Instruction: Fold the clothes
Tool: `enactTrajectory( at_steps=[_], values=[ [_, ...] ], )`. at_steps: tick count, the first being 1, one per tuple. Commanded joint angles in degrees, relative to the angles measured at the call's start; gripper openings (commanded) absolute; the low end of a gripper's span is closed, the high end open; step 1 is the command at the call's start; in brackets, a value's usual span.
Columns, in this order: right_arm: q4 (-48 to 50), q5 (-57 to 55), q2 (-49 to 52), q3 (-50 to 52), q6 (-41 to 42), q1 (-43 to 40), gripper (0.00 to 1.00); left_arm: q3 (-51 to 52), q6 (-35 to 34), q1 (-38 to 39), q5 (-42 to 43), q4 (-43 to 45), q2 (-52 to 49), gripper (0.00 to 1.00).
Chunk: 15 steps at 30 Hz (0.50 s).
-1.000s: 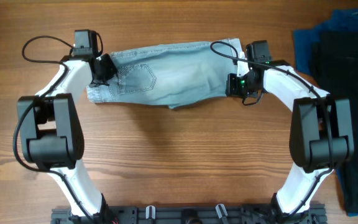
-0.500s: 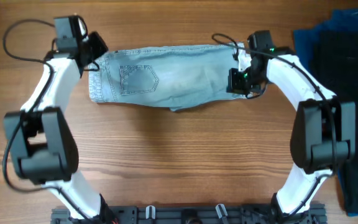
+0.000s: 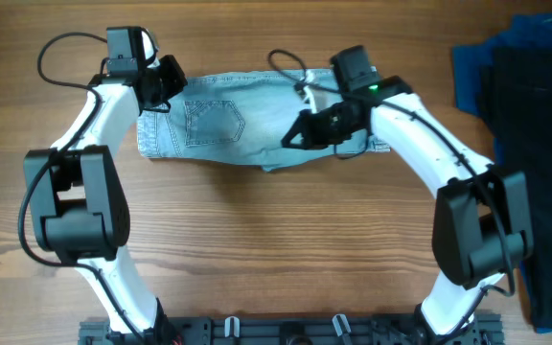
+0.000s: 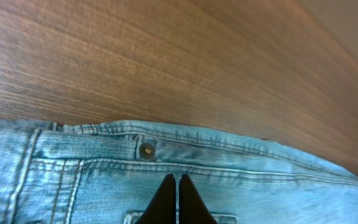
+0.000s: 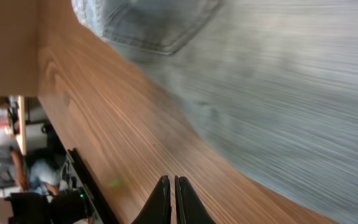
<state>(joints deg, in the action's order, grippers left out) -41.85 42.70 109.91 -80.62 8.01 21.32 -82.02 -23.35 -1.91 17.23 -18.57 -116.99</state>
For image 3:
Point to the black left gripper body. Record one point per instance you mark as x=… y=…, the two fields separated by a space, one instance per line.
x=166 y=80

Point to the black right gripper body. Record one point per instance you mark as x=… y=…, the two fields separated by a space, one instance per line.
x=332 y=124

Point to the light blue denim shorts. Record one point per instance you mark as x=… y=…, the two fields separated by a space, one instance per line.
x=236 y=118

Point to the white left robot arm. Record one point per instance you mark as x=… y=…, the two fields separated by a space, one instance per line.
x=74 y=213

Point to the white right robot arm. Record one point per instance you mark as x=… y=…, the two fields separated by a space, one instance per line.
x=482 y=224

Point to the dark blue clothes pile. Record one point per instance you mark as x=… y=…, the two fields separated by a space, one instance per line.
x=507 y=82

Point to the black aluminium mounting rail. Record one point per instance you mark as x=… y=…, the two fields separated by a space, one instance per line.
x=378 y=329

